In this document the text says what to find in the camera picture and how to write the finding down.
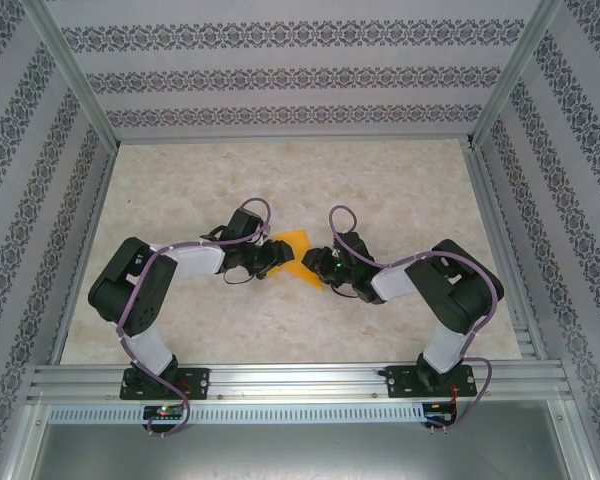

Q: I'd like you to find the grey sheet metal shelf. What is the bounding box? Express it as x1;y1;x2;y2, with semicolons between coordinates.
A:
9;402;596;480

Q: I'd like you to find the right gripper thin black cable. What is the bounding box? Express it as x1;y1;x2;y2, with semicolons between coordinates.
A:
329;282;362;300

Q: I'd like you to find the gripper thin black cable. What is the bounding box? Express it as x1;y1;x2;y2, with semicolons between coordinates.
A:
329;282;362;300
222;264;257;285

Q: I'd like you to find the left gripper thin black cable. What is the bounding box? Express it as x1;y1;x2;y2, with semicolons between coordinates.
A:
222;264;257;285

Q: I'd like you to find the aluminium frame back rail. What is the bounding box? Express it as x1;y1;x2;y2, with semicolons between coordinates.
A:
114;131;474;146

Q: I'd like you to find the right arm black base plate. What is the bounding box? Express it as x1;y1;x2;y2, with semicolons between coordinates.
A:
387;364;480;400

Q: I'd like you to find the aluminium mounting rail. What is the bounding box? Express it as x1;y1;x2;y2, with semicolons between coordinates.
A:
27;362;574;404

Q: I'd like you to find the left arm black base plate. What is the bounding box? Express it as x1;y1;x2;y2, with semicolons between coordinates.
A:
119;367;212;401

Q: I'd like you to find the slotted grey cable duct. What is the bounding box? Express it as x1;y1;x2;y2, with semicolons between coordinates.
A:
47;402;431;425

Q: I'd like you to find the aluminium frame side rail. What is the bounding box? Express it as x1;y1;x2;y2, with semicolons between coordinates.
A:
462;144;549;361
49;144;120;366

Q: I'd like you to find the aluminium frame post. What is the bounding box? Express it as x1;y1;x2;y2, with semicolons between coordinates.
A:
23;0;120;151
467;0;564;149

